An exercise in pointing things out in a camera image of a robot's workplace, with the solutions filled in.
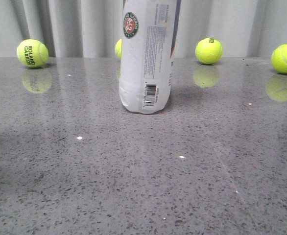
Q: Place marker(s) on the white tennis ball can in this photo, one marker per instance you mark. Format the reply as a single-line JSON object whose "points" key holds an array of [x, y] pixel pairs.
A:
{"points": [[147, 53]]}

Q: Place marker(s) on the Head Team tennis ball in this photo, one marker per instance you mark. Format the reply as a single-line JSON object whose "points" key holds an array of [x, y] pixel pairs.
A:
{"points": [[118, 46]]}

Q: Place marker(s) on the Wilson tennis ball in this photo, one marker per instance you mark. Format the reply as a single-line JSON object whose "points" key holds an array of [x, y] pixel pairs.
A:
{"points": [[209, 51]]}

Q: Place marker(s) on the Roland Garros tennis ball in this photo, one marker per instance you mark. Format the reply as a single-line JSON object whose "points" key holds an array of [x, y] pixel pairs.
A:
{"points": [[32, 53]]}

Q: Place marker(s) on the plain yellow tennis ball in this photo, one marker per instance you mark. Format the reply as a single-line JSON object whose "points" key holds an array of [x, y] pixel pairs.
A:
{"points": [[279, 59]]}

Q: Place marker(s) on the grey curtain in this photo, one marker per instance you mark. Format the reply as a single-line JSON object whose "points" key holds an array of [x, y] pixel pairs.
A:
{"points": [[91, 28]]}

